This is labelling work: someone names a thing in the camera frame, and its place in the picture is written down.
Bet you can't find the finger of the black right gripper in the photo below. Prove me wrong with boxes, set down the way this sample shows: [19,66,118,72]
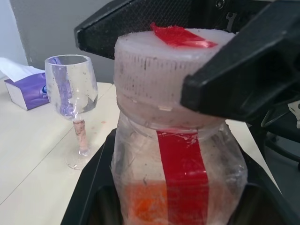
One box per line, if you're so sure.
[180,0,300,123]
[74,0,191,60]

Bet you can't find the purple tissue pack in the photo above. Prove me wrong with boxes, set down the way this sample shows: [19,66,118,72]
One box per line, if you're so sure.
[0,57,51,111]

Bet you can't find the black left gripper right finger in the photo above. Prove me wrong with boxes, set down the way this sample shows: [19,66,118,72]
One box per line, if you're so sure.
[230,150,300,225]

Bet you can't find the black office chair base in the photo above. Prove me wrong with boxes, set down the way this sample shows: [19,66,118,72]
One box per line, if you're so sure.
[259,98,300,170]

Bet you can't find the clear plastic bottle red tape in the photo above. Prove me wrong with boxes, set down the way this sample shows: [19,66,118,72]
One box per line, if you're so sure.
[110,110,248,225]

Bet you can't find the white ribbed bottle cap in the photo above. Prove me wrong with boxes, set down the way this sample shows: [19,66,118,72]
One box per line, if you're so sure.
[113,22,238,130]

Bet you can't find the clear plastic wine glass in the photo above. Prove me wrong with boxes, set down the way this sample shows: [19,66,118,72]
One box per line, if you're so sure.
[44,54,101,171]

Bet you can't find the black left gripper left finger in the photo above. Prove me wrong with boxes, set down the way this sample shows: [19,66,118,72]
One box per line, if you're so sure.
[60,127,125,225]

